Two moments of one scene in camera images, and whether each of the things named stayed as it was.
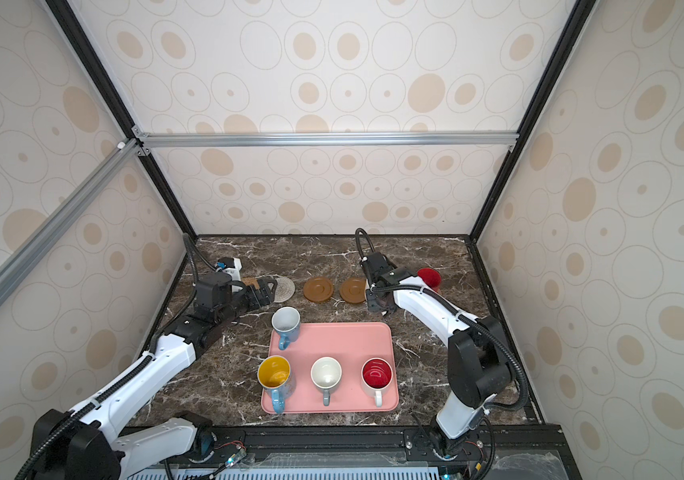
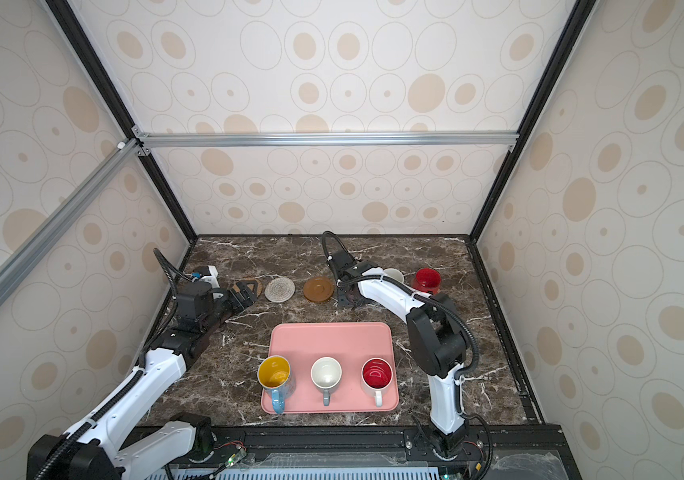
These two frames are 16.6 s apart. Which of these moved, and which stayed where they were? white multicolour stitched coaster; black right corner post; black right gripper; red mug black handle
Moved: black right gripper
Stayed: red mug black handle; white multicolour stitched coaster; black right corner post
